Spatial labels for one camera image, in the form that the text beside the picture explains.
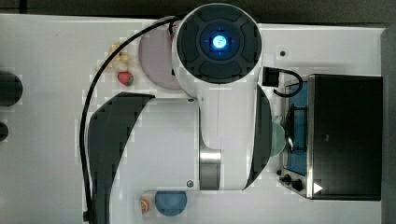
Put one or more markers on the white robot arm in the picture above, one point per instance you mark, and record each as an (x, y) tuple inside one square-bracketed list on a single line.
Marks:
[(216, 137)]

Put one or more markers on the purple round plate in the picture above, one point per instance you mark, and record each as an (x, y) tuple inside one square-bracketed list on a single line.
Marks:
[(155, 57)]

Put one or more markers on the red toy strawberry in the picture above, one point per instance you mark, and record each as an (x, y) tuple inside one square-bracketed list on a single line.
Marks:
[(126, 78)]

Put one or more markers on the green mug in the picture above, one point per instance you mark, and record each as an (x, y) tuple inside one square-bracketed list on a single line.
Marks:
[(278, 136)]

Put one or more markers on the red ketchup bottle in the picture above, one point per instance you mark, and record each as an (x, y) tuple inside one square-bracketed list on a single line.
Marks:
[(172, 31)]

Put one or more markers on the peeled toy banana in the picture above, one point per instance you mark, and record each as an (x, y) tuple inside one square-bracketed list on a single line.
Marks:
[(119, 63)]

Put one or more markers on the blue bowl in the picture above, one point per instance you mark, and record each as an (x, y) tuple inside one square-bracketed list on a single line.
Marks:
[(171, 203)]

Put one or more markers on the toy orange slice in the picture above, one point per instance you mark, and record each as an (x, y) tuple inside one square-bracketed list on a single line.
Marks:
[(144, 205)]

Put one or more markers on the black toaster oven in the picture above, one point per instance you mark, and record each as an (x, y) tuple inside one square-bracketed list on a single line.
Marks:
[(334, 128)]

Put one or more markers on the large black round object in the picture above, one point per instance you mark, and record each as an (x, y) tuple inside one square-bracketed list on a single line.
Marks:
[(11, 89)]

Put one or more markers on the small black round object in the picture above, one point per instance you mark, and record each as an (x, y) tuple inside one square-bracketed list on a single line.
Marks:
[(3, 131)]

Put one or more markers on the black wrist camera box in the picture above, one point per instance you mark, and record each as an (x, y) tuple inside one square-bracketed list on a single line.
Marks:
[(270, 77)]

